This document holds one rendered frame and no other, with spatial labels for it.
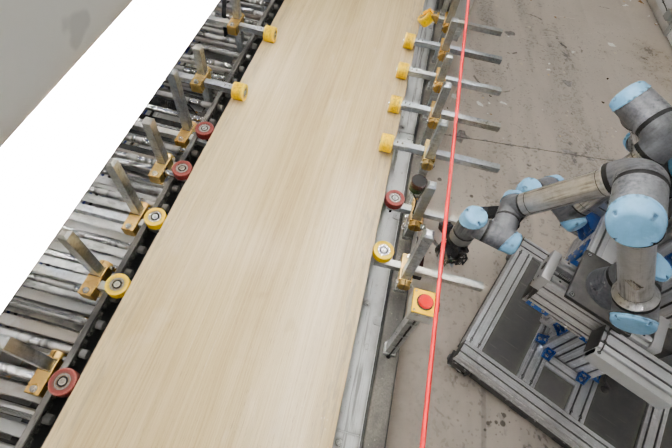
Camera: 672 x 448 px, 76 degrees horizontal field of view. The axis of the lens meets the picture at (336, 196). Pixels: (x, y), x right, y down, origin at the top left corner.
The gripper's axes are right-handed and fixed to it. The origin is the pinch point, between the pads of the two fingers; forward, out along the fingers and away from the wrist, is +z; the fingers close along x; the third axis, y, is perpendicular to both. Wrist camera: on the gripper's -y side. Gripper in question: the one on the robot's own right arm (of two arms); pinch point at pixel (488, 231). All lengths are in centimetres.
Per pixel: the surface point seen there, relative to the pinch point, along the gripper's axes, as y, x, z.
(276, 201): -88, -15, -8
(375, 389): -34, -70, 12
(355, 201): -57, -6, -8
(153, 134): -139, -9, -23
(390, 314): -33, -41, 12
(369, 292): -43, -31, 20
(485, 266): 29, 30, 83
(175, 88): -140, 14, -26
